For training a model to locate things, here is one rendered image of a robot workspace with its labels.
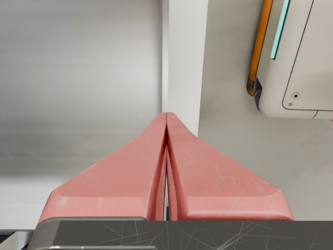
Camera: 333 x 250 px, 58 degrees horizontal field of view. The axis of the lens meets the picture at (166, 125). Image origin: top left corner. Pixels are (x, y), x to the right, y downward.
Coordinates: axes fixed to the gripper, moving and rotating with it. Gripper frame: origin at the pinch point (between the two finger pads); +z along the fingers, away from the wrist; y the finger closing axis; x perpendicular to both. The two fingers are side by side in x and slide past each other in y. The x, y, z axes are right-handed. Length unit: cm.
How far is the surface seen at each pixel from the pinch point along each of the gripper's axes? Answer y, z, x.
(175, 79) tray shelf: -0.7, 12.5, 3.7
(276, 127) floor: -50, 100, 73
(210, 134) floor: -20, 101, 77
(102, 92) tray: 5.4, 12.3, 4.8
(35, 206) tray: 14.5, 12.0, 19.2
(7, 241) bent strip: 17.7, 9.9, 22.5
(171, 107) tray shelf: -0.4, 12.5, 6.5
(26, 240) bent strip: 16.7, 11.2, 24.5
